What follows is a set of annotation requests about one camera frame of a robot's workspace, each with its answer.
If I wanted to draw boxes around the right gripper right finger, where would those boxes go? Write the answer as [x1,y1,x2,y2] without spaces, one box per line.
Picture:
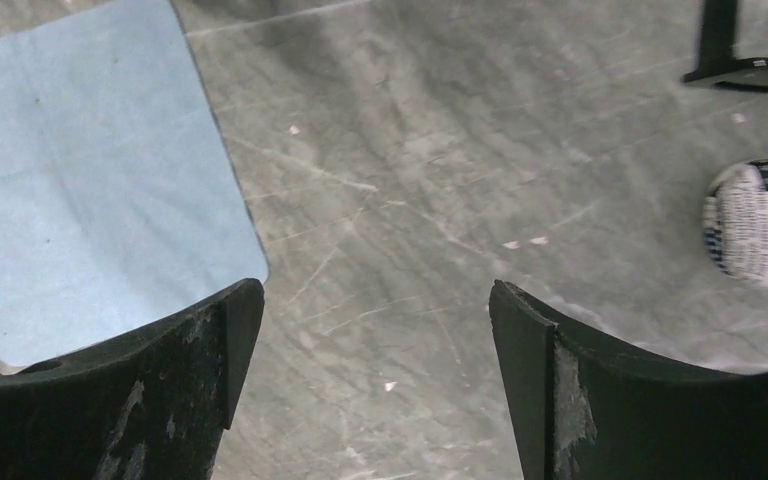
[489,280,768,479]

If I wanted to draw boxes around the blue cleaning cloth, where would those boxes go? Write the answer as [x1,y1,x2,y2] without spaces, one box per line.
[0,1,269,366]

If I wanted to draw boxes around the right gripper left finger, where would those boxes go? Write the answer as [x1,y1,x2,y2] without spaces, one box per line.
[0,279,264,479]

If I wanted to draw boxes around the black frame sunglasses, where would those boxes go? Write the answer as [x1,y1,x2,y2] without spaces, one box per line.
[681,0,768,93]

